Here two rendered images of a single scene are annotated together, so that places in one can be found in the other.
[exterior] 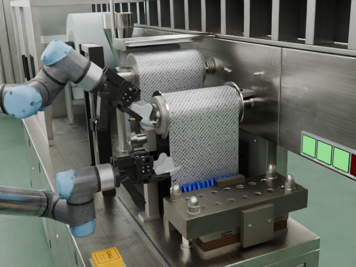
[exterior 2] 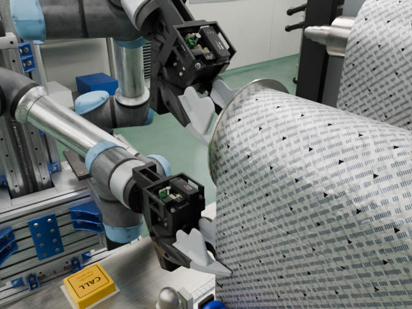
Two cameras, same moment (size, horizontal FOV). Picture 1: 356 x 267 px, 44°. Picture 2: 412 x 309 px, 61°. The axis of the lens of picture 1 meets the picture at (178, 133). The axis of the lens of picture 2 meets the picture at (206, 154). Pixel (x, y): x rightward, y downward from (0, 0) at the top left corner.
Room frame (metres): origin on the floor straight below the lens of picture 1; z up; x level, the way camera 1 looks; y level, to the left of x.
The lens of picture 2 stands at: (1.11, -0.30, 1.44)
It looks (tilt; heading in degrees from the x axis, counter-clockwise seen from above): 28 degrees down; 73
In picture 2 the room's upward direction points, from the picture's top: straight up
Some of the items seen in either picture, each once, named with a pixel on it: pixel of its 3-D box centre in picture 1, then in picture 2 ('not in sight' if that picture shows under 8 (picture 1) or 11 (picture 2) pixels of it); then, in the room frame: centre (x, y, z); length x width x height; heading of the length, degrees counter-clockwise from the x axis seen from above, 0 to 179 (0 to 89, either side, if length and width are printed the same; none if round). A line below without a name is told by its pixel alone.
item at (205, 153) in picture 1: (205, 156); (290, 306); (1.27, -0.08, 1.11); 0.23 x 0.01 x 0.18; 113
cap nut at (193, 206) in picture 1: (193, 204); not in sight; (1.07, -0.04, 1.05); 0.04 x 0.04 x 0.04
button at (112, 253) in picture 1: (107, 259); (89, 285); (1.04, 0.21, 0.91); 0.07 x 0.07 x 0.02; 23
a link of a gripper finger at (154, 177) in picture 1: (154, 176); (176, 243); (1.18, 0.07, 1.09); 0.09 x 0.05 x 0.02; 112
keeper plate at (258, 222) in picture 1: (257, 225); not in sight; (1.10, -0.21, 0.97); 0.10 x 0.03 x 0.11; 113
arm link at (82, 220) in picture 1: (77, 213); (125, 206); (1.13, 0.29, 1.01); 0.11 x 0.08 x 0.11; 56
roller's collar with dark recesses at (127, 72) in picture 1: (124, 76); (354, 38); (1.50, 0.18, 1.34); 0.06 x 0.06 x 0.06; 23
